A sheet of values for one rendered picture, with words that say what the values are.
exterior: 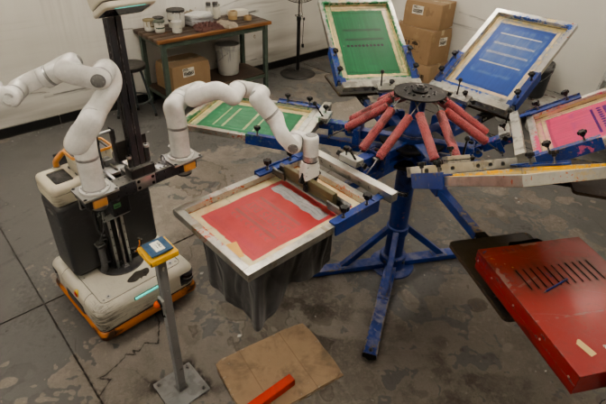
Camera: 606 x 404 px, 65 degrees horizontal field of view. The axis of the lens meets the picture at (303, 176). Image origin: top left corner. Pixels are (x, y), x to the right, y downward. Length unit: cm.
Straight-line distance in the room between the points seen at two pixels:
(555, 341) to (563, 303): 19
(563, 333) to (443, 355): 135
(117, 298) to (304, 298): 114
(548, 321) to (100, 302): 224
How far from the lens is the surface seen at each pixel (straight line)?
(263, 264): 194
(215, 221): 224
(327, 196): 225
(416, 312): 321
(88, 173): 217
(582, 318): 186
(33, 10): 549
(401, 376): 288
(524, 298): 184
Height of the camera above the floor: 229
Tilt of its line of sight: 32 degrees down
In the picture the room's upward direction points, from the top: 2 degrees clockwise
